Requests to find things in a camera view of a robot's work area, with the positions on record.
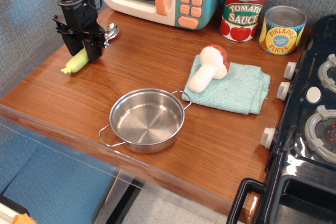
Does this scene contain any stainless steel pan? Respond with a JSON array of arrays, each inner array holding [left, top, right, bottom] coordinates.
[[99, 88, 192, 154]]

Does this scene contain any orange object in corner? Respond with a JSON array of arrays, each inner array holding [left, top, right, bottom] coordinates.
[[0, 195, 37, 224]]

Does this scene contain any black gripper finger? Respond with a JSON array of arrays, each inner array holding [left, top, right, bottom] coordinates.
[[62, 31, 84, 56], [83, 40, 102, 63]]

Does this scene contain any tomato sauce can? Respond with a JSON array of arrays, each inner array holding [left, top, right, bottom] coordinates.
[[220, 0, 266, 42]]

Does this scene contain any pineapple slices can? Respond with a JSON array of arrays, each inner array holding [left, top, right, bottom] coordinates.
[[259, 5, 307, 56]]

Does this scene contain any plush white brown mushroom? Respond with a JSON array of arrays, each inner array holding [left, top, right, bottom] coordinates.
[[187, 44, 230, 93]]

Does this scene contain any spoon with green handle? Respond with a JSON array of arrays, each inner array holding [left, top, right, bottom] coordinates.
[[61, 23, 119, 74]]

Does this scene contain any black toy stove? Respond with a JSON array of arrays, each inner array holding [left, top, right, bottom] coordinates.
[[227, 15, 335, 223]]

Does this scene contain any light blue folded cloth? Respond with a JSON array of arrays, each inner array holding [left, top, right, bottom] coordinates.
[[182, 63, 271, 115]]

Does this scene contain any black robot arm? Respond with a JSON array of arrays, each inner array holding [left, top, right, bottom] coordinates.
[[53, 0, 108, 62]]

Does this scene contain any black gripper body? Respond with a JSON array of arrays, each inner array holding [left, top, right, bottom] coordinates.
[[53, 0, 105, 47]]

